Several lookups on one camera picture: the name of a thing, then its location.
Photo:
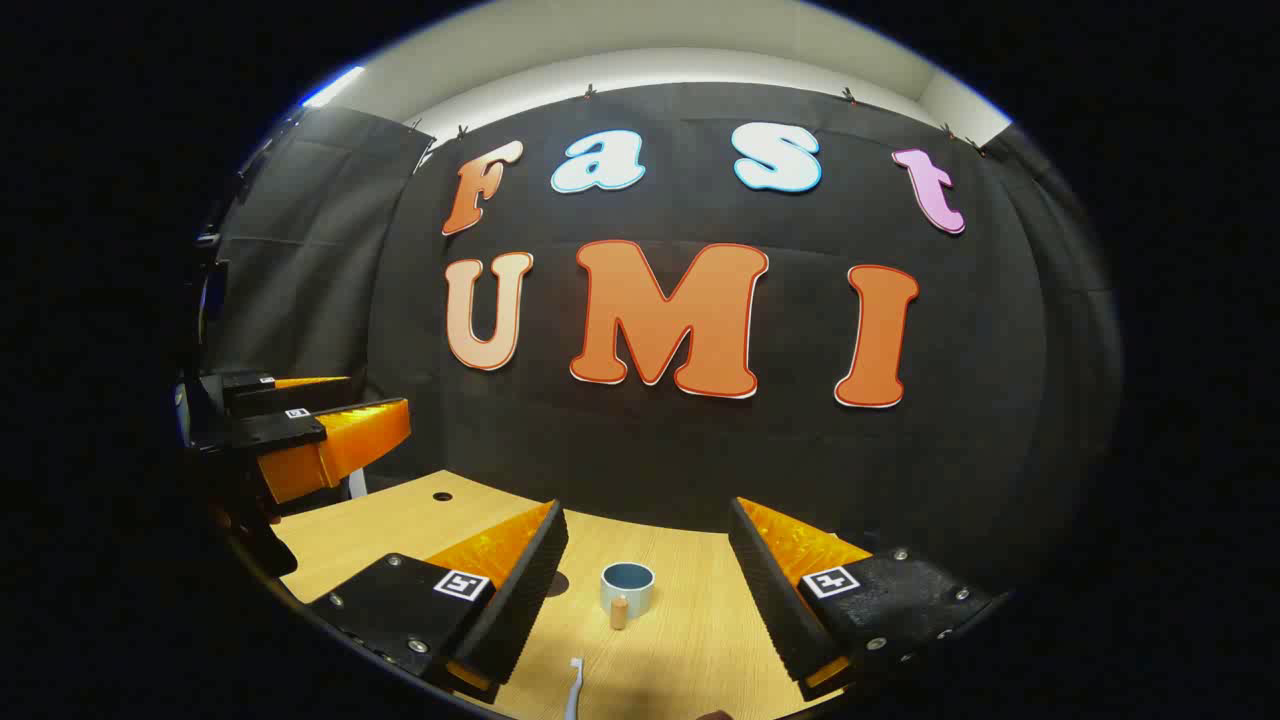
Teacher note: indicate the white sheet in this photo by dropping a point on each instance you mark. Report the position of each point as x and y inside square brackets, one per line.
[357, 484]

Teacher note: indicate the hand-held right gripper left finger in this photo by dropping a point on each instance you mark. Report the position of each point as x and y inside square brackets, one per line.
[520, 600]

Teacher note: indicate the white and blue toothbrush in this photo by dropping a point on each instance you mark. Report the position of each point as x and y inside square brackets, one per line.
[574, 690]

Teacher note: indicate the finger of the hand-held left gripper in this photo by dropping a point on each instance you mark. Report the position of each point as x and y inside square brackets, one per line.
[290, 392]
[340, 450]

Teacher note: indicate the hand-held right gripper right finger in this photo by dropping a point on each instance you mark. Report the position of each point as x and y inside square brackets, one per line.
[775, 600]

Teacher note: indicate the wooden desktop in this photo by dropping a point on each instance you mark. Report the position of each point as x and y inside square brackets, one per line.
[680, 640]

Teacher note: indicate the dark round coaster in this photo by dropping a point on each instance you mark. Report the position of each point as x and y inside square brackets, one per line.
[557, 584]

